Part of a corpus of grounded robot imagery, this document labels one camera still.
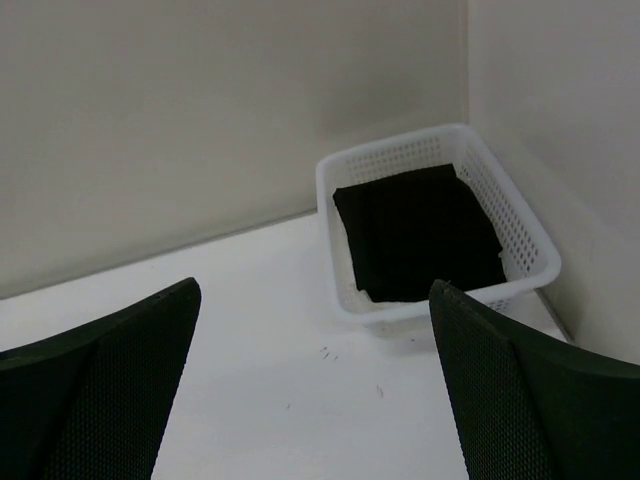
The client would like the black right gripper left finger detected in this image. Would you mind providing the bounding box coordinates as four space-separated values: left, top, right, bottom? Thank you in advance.
1 278 201 479

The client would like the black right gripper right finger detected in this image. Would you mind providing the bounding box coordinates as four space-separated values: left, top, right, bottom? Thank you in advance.
429 280 639 479

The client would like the black folded skirts stack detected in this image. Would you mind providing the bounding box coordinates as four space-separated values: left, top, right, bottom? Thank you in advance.
333 164 506 303

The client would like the white plastic basket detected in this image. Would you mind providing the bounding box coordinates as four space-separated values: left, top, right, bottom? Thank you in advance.
315 124 562 328

